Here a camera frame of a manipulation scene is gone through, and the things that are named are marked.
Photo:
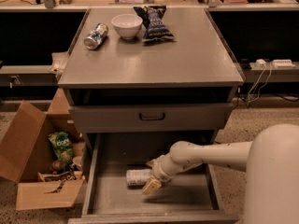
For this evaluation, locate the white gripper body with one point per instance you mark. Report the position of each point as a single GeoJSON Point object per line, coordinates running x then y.
{"type": "Point", "coordinates": [160, 171]}

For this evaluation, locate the clear plastic water bottle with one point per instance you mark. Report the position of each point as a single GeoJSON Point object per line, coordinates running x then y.
{"type": "Point", "coordinates": [138, 177]}

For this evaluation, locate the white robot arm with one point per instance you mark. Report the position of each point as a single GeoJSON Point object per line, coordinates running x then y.
{"type": "Point", "coordinates": [271, 162]}

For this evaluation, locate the open grey middle drawer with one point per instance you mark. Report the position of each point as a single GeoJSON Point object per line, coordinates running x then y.
{"type": "Point", "coordinates": [190, 198]}

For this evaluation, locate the grey drawer cabinet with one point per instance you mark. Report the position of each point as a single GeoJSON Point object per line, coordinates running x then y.
{"type": "Point", "coordinates": [193, 68]}

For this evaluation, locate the closed grey upper drawer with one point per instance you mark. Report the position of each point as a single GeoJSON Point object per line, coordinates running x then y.
{"type": "Point", "coordinates": [125, 119]}

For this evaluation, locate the green snack bag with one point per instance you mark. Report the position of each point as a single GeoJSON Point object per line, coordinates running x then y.
{"type": "Point", "coordinates": [61, 146]}

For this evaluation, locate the dark snack packet in box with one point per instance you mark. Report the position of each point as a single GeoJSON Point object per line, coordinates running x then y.
{"type": "Point", "coordinates": [60, 176]}

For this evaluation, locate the open cardboard box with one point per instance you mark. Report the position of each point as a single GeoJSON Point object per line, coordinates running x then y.
{"type": "Point", "coordinates": [26, 154]}

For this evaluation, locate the silver blue soda can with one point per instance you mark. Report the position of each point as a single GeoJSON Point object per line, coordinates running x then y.
{"type": "Point", "coordinates": [96, 36]}

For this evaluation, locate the white ceramic bowl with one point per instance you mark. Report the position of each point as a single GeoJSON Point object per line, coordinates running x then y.
{"type": "Point", "coordinates": [127, 26]}

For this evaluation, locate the white power strip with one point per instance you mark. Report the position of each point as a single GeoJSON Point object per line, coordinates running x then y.
{"type": "Point", "coordinates": [277, 63]}

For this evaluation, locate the dark blue chip bag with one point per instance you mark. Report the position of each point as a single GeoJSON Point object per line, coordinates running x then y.
{"type": "Point", "coordinates": [152, 19]}

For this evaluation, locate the black drawer handle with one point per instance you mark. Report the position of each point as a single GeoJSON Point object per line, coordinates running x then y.
{"type": "Point", "coordinates": [151, 117]}

